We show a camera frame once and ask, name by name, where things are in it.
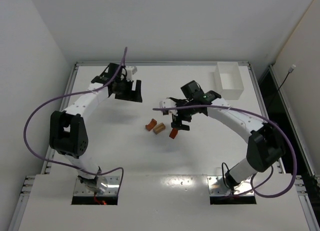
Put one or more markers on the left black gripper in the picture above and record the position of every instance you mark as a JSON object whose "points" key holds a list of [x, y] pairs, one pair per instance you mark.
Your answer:
{"points": [[127, 96]]}

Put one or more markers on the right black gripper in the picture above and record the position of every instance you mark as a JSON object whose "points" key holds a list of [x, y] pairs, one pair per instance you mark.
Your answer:
{"points": [[180, 118]]}

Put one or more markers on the striped plywood block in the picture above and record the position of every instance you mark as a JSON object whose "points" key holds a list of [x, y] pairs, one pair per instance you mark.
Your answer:
{"points": [[159, 128]]}

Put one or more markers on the reddish arch wood block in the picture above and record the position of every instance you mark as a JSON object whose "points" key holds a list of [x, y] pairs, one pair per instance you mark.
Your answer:
{"points": [[151, 125]]}

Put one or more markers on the white perforated plastic box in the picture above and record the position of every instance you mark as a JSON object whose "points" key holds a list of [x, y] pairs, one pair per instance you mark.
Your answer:
{"points": [[228, 81]]}

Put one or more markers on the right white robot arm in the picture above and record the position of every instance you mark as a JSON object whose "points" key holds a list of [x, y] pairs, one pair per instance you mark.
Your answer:
{"points": [[265, 144]]}

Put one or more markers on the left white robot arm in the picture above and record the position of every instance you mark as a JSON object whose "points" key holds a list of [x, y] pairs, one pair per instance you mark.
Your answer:
{"points": [[68, 134]]}

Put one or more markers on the dark red wedge block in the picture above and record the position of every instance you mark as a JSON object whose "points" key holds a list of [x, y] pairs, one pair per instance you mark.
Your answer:
{"points": [[173, 133]]}

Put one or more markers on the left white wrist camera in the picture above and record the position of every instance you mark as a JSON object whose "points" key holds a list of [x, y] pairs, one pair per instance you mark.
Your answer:
{"points": [[129, 72]]}

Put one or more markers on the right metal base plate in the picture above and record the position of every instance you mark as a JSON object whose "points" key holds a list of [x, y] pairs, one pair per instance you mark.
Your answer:
{"points": [[217, 188]]}

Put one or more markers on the metal base plate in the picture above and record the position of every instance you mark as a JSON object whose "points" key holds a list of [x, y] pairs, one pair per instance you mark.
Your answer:
{"points": [[217, 188], [102, 186]]}

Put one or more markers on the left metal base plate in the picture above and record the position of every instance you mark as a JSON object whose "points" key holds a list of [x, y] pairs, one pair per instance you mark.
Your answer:
{"points": [[102, 186]]}

